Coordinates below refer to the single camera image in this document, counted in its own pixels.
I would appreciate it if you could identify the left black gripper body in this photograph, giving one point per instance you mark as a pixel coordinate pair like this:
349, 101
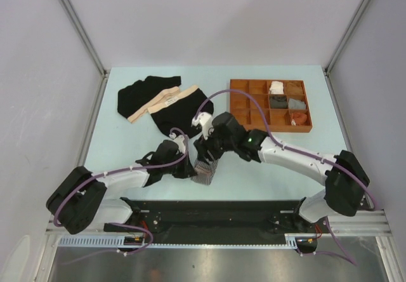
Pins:
176, 169

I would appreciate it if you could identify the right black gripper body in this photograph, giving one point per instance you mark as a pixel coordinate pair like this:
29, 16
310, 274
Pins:
215, 142

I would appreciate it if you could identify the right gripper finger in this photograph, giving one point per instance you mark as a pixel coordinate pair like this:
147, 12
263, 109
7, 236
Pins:
203, 156
214, 155

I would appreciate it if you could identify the grey striped boxer underwear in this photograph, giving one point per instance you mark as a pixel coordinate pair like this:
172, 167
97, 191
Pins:
204, 172

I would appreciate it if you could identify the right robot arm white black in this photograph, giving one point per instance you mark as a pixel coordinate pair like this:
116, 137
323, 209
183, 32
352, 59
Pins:
343, 179

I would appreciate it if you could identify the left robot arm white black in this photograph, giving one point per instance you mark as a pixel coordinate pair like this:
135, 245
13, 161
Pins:
85, 196

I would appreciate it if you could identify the black underwear beige waistband front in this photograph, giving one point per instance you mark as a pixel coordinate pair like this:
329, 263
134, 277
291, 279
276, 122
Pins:
178, 111

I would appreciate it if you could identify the black underwear beige waistband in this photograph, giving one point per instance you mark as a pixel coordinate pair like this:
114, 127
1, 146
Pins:
134, 100
178, 111

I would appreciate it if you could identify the black underwear beige waistband back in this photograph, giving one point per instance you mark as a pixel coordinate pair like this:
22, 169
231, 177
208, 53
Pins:
134, 100

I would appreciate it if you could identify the dark grey rolled cloth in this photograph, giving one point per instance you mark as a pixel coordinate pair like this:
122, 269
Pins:
278, 102

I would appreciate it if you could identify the wooden compartment tray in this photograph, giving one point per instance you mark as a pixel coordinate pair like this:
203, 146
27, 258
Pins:
255, 112

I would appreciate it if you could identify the white rolled cloth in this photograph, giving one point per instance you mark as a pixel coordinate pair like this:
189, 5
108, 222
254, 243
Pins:
276, 88

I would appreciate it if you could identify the light grey rolled cloth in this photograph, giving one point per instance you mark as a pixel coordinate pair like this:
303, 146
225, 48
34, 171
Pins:
295, 104

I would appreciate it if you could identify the orange rolled cloth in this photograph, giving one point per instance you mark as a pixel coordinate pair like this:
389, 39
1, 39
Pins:
298, 118

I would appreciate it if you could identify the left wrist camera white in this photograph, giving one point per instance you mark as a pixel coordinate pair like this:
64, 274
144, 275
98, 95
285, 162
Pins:
179, 140

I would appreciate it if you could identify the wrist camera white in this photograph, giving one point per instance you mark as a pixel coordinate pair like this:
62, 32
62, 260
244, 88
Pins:
203, 122
179, 140

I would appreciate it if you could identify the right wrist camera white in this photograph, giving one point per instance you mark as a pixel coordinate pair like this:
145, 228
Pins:
203, 122

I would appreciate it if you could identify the left aluminium frame post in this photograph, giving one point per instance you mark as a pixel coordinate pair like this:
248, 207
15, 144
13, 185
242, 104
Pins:
81, 32

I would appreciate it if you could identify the aluminium frame post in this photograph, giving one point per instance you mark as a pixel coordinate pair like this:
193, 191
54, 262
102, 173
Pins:
350, 29
81, 32

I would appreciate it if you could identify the white slotted cable duct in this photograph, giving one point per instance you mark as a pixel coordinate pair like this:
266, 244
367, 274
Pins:
284, 242

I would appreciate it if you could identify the aluminium front rail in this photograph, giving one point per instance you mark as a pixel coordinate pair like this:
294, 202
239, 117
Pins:
364, 223

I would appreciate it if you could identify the right aluminium frame post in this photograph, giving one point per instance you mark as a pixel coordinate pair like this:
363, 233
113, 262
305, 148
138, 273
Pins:
350, 29

